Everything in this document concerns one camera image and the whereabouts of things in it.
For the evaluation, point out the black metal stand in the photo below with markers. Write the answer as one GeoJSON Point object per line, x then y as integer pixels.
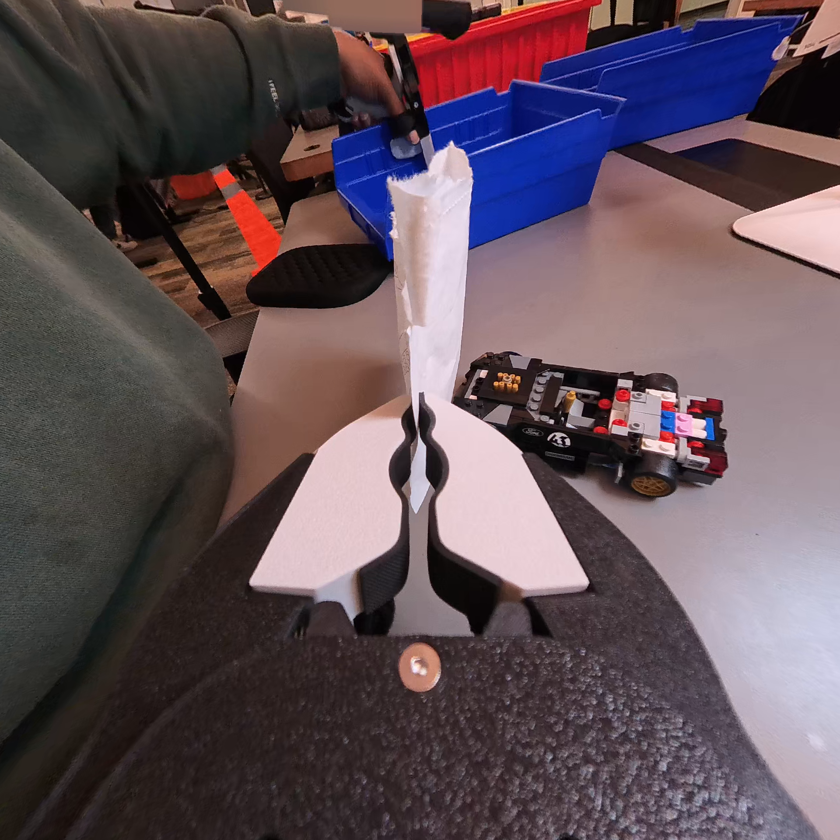
{"type": "Point", "coordinates": [184, 253]}

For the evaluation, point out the black wrist rest pad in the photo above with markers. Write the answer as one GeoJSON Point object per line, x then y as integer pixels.
{"type": "Point", "coordinates": [315, 275]}

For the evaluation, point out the blue plastic bin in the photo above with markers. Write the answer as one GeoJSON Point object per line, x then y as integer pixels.
{"type": "Point", "coordinates": [689, 98]}
{"type": "Point", "coordinates": [568, 72]}
{"type": "Point", "coordinates": [525, 164]}

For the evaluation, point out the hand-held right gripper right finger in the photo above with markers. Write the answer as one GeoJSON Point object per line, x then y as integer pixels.
{"type": "Point", "coordinates": [505, 525]}

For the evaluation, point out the black lego car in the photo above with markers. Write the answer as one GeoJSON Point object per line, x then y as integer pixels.
{"type": "Point", "coordinates": [577, 420]}

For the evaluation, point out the red plastic bin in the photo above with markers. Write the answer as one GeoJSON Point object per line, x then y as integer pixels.
{"type": "Point", "coordinates": [512, 46]}

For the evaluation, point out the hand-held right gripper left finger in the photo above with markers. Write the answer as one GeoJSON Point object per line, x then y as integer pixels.
{"type": "Point", "coordinates": [328, 525]}

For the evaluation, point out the person's left forearm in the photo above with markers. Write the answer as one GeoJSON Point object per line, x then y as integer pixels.
{"type": "Point", "coordinates": [164, 79]}

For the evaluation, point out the white paper bag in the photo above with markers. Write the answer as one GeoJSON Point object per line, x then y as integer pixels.
{"type": "Point", "coordinates": [430, 262]}

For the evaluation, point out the wooden workbench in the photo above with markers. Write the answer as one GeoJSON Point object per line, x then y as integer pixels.
{"type": "Point", "coordinates": [305, 157]}

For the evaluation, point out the white monitor stand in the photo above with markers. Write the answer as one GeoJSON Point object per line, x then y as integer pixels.
{"type": "Point", "coordinates": [794, 226]}

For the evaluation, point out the person's green sweater torso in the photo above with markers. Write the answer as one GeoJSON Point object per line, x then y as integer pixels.
{"type": "Point", "coordinates": [98, 426]}

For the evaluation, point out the orange traffic cone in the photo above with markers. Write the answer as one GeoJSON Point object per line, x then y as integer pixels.
{"type": "Point", "coordinates": [253, 226]}

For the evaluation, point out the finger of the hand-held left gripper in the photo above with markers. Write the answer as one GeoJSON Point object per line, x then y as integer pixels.
{"type": "Point", "coordinates": [429, 149]}

